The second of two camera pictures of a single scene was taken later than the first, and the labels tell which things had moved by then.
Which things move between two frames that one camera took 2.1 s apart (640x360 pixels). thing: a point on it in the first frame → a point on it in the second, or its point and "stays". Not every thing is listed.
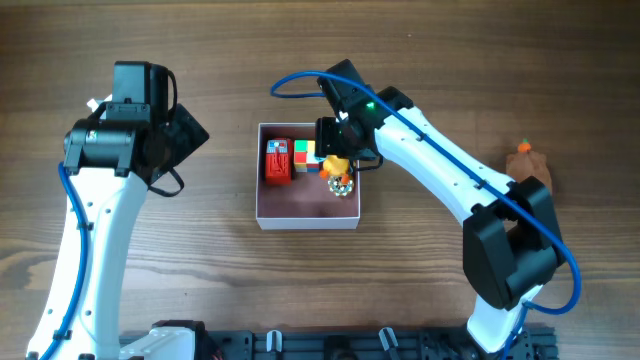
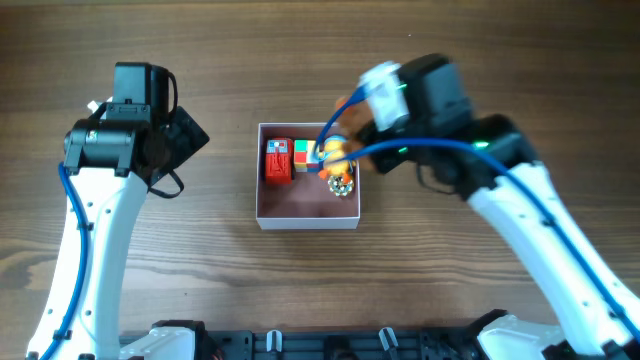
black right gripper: (326, 138) → (370, 138)
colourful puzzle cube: (305, 160) stays
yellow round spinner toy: (335, 185) stays
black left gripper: (189, 131) stays
